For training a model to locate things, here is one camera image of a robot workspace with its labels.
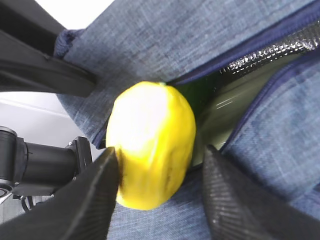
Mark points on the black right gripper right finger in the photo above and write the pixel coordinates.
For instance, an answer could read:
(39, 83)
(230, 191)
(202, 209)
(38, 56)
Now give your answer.
(238, 209)

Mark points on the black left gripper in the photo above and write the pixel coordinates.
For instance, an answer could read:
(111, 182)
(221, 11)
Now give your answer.
(81, 149)

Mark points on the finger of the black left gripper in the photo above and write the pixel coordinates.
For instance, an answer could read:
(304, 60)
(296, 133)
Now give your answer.
(27, 64)

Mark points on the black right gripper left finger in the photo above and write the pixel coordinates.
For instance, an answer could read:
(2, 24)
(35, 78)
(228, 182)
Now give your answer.
(81, 210)

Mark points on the yellow lemon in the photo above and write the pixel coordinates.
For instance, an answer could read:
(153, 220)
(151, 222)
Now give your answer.
(152, 128)

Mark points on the dark blue lunch bag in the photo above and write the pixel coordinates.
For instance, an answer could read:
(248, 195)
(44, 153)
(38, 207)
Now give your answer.
(276, 143)

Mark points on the green lidded glass container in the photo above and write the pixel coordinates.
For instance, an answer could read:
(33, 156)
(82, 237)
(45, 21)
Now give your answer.
(217, 121)

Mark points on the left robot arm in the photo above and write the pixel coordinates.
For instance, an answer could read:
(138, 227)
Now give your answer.
(29, 169)

